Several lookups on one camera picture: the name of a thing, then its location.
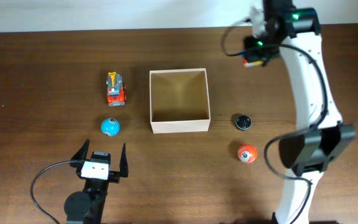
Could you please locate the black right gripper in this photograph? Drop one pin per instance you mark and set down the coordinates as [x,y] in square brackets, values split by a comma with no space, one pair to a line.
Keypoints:
[252,43]

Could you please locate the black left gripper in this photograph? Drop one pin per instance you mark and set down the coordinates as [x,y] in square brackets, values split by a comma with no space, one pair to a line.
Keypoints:
[114,175]

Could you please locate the red toy fire truck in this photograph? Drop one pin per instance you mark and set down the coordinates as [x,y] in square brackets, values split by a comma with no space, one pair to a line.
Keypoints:
[116,89]

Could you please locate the orange toy ball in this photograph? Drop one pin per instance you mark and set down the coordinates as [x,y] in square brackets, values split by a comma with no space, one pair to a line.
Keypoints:
[247,153]

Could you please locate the multicoloured puzzle cube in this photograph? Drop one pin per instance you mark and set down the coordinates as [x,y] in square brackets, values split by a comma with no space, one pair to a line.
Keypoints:
[252,64]

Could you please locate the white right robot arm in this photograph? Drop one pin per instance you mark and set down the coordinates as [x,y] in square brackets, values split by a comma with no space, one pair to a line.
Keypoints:
[294,34]

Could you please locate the blue toy ball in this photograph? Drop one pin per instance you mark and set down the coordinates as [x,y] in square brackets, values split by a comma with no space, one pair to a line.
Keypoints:
[110,127]

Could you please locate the pink cardboard box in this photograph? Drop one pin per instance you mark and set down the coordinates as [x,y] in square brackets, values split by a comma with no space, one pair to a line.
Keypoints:
[179,101]

